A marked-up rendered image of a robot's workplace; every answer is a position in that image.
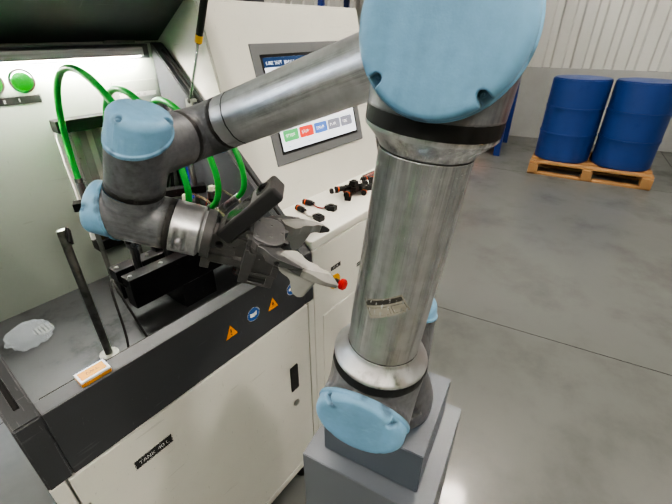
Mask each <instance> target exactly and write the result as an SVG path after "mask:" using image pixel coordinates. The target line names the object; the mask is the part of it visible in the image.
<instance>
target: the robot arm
mask: <svg viewBox="0 0 672 504"><path fill-rule="evenodd" d="M545 13H546V0H364V4H363V8H362V12H361V17H360V24H359V32H357V33H355V34H352V35H350V36H348V37H346V38H343V39H341V40H339V41H337V42H334V43H332V44H330V45H328V46H326V47H323V48H321V49H319V50H317V51H314V52H312V53H310V54H308V55H305V56H303V57H301V58H299V59H296V60H294V61H292V62H290V63H288V64H285V65H283V66H281V67H279V68H276V69H274V70H272V71H270V72H267V73H265V74H263V75H261V76H258V77H256V78H254V79H252V80H249V81H247V82H245V83H243V84H241V85H238V86H236V87H234V88H232V89H229V90H227V91H225V92H223V93H220V94H218V95H216V96H214V97H211V98H209V99H207V100H204V101H202V102H200V103H198V104H195V105H192V106H189V107H186V108H182V109H178V110H174V111H169V112H168V111H166V110H165V109H164V108H162V107H161V106H159V105H157V104H154V103H151V102H148V101H145V100H140V99H136V100H130V99H127V98H126V99H118V100H115V101H113V102H111V103H110V104H109V105H108V106H107V107H106V109H105V111H104V121H103V127H102V133H101V144H102V146H103V180H94V181H92V182H91V183H90V184H89V185H88V186H87V188H86V190H85V192H84V194H83V197H82V200H81V208H80V212H79V216H80V222H81V225H82V227H83V228H84V229H85V230H86V231H88V232H90V233H94V234H98V235H102V236H106V237H109V238H110V239H112V240H117V241H120V240H122V241H127V242H132V243H136V244H141V245H146V246H150V247H155V248H159V249H164V250H170V251H174V252H179V253H183V254H188V255H192V256H194V255H196V254H197V252H198V253H199V255H198V256H201V258H200V263H199V266H200V267H205V268H208V266H209V262H214V263H219V264H223V265H228V266H232V273H233V274H234V275H236V276H238V278H237V282H241V283H246V284H251V285H256V286H261V287H265V288H271V285H272V284H273V281H274V279H276V277H277V274H278V272H279V271H280V272H281V273H282V274H284V275H285V276H287V277H288V278H289V280H290V287H291V292H292V293H293V294H294V295H295V296H297V297H303V296H304V295H305V294H306V293H307V292H308V291H309V290H310V289H311V287H312V286H313V285H314V284H315V283H316V284H319V285H322V286H326V287H331V288H337V287H338V285H339V284H338V283H337V281H336V280H335V278H334V277H333V275H332V274H331V272H329V271H326V270H323V269H321V268H320V267H319V266H318V265H317V264H314V263H311V262H309V261H308V260H306V259H305V258H304V257H303V255H302V254H300V253H299V252H297V251H284V250H286V249H287V247H288V244H289V242H290V247H291V249H292V250H296V249H298V248H300V247H301V246H302V245H303V243H304V242H305V240H306V239H307V237H308V236H309V235H310V234H311V233H313V232H317V233H325V232H329V231H330V229H329V228H328V227H327V226H325V225H324V224H321V223H318V222H315V221H311V220H307V219H300V218H299V217H293V216H286V215H272V216H269V217H263V216H264V215H265V214H266V213H268V212H269V211H270V210H271V209H273V208H274V207H275V206H277V205H278V204H279V203H280V202H281V201H282V200H283V195H284V188H285V185H284V183H283V182H282V181H281V180H280V179H279V178H278V177H276V176H272V177H270V178H269V179H268V180H267V181H266V182H264V183H262V184H260V185H259V186H258V188H257V189H256V190H255V191H254V192H253V193H251V194H250V195H249V196H248V197H247V198H245V199H244V200H243V201H242V202H241V203H240V204H238V205H237V206H236V207H235V208H234V209H232V210H231V211H230V212H229V213H228V214H227V215H225V216H224V217H223V218H222V219H221V222H220V223H217V218H218V213H219V211H217V210H213V209H210V210H209V211H207V207H206V206H203V205H199V204H195V203H192V202H188V201H184V200H179V199H175V198H172V197H168V196H165V194H166V187H167V179H168V175H169V174H170V173H172V172H174V171H177V170H179V169H182V168H184V167H186V166H189V165H191V164H194V163H196V162H198V161H201V160H203V159H206V158H208V157H211V156H213V155H216V154H220V153H223V152H226V151H228V150H230V149H233V148H236V147H238V146H241V145H244V144H246V143H249V142H252V141H255V140H258V139H261V138H264V137H267V136H270V135H273V134H276V133H279V132H282V131H285V130H288V129H291V128H293V127H296V126H299V125H302V124H305V123H308V122H311V121H314V120H317V119H320V118H323V117H326V116H329V115H332V114H335V113H338V112H340V111H343V110H346V109H349V108H352V107H355V106H358V105H361V104H364V103H367V109H366V117H365V121H366V123H367V124H368V126H369V127H370V128H371V130H372V131H373V133H374V134H375V135H376V137H377V138H378V140H379V146H378V152H377V158H376V165H375V171H374V177H373V183H372V190H371V196H370V202H369V209H368V215H367V221H366V227H365V234H364V240H363V246H362V253H361V259H360V265H359V271H358V278H357V284H356V290H355V297H354V303H353V309H352V316H351V322H350V323H349V324H348V325H346V326H345V327H344V328H342V329H341V331H340V332H339V333H338V335H337V338H336V341H335V346H334V353H333V360H332V367H331V372H330V375H329V378H328V380H327V383H326V385H325V386H324V388H322V389H321V391H320V393H319V398H318V401H317V404H316V411H317V415H318V417H319V419H320V421H321V423H322V424H323V425H324V427H325V428H326V429H327V430H328V431H330V432H331V433H332V434H333V435H334V436H335V437H336V438H338V439H339V440H341V441H342V442H344V443H346V444H348V445H350V446H352V447H354V448H356V449H359V450H362V451H365V452H369V453H376V454H378V453H382V454H386V453H391V452H394V451H396V450H398V449H399V448H400V447H401V446H402V445H403V443H404V440H405V437H406V434H408V433H409V431H410V429H413V428H415V427H417V426H419V425H420V424H421V423H423V422H424V421H425V420H426V418H427V417H428V415H429V414H430V411H431V408H432V403H433V387H432V383H431V380H430V376H429V373H428V363H429V357H430V351H431V345H432V339H433V333H434V327H435V321H436V320H437V317H438V315H437V302H436V300H435V298H434V296H435V293H436V289H437V286H438V282H439V279H440V276H441V272H442V269H443V266H444V262H445V259H446V256H447V252H448V249H449V246H450V242H451V239H452V235H453V232H454V229H455V225H456V222H457V219H458V215H459V212H460V209H461V205H462V202H463V199H464V195H465V192H466V188H467V185H468V182H469V178H470V175H471V172H472V168H473V165H474V162H475V159H476V157H477V156H478V155H480V154H482V153H483V152H485V151H487V150H489V149H490V148H492V147H494V146H495V145H497V144H498V143H499V142H500V140H501V137H502V135H503V132H504V128H505V125H506V122H507V120H508V117H509V113H510V110H511V107H512V104H513V101H514V98H515V95H516V92H517V89H518V86H519V83H520V80H521V77H522V74H523V72H524V71H525V69H526V67H527V66H528V64H529V62H530V60H531V59H532V57H533V55H534V53H535V50H536V48H537V46H538V43H539V40H540V37H541V34H542V30H543V26H544V20H545ZM234 267H237V268H236V269H234ZM233 270H235V271H236V273H234V272H233ZM247 280H248V281H247ZM251 281H253V282H251ZM256 282H258V283H256ZM261 283H263V284H261Z"/></svg>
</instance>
